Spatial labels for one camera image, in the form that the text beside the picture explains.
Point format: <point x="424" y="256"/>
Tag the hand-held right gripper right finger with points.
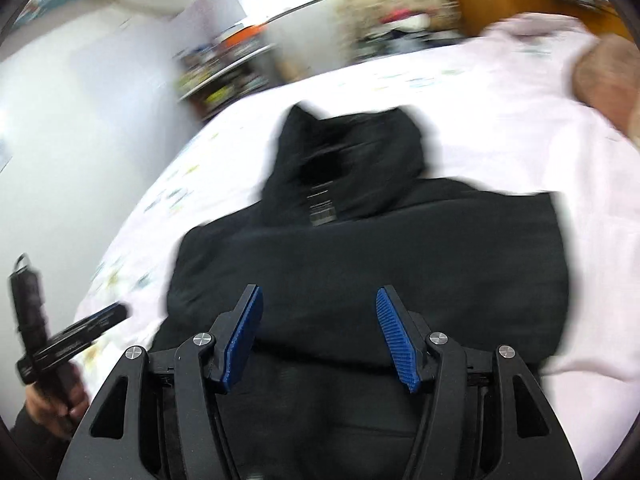
<point x="396" y="340"/>

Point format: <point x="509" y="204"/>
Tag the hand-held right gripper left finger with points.
<point x="243" y="334"/>

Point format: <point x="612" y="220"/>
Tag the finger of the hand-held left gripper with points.
<point x="90" y="326"/>

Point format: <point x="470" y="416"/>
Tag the black padded jacket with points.
<point x="380" y="240"/>

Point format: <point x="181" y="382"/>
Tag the person's left forearm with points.
<point x="35" y="452"/>

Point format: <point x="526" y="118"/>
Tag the pile of clothes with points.
<point x="407" y="25"/>

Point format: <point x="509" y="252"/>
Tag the person's left hand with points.
<point x="50" y="416"/>

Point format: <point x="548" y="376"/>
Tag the pink floral bedsheet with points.
<point x="500" y="125"/>

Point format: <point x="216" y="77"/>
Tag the cluttered storage shelf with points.
<point x="225" y="72"/>

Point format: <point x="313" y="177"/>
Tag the plastic container with orange lid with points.
<point x="239" y="34"/>

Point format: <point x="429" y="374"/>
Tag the brown plush blanket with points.
<point x="607" y="80"/>

